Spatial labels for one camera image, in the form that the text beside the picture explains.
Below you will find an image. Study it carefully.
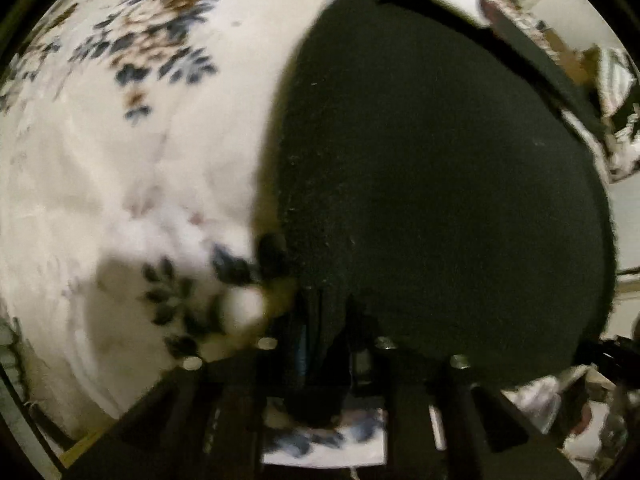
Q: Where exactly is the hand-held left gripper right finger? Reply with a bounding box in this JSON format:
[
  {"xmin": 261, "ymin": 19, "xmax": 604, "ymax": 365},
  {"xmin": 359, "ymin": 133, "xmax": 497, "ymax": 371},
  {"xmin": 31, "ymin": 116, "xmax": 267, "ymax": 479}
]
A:
[{"xmin": 345, "ymin": 302, "xmax": 583, "ymax": 480}]

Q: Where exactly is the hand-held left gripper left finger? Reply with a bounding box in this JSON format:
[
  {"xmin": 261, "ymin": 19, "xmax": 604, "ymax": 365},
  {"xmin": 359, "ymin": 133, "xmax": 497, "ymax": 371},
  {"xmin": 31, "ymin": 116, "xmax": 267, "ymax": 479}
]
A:
[{"xmin": 65, "ymin": 305, "xmax": 313, "ymax": 480}]

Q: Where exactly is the white floral blanket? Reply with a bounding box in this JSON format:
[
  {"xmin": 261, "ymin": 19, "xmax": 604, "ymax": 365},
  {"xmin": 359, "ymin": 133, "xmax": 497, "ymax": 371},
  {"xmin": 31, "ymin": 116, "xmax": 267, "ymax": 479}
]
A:
[{"xmin": 0, "ymin": 0, "xmax": 501, "ymax": 467}]

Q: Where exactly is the black small garment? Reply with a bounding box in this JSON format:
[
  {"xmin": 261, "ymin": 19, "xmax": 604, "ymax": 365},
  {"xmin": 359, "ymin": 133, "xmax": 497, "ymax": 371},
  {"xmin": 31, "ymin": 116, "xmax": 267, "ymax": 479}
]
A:
[{"xmin": 254, "ymin": 0, "xmax": 620, "ymax": 430}]

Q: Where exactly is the crumpled light cloth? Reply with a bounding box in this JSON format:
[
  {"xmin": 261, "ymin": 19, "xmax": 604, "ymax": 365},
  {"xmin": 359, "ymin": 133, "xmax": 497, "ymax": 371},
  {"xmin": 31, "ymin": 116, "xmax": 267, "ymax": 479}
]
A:
[{"xmin": 502, "ymin": 364, "xmax": 628, "ymax": 476}]

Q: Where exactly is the striped cloth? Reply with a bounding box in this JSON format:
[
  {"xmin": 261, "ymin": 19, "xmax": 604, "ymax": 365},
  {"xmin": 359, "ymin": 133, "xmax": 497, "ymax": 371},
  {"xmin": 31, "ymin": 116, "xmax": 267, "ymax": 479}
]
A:
[{"xmin": 594, "ymin": 46, "xmax": 640, "ymax": 183}]

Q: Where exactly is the black stand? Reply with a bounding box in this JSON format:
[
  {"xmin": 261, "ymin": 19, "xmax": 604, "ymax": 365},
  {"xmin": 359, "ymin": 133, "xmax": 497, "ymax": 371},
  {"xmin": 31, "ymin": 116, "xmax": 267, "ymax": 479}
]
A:
[{"xmin": 575, "ymin": 332, "xmax": 640, "ymax": 378}]

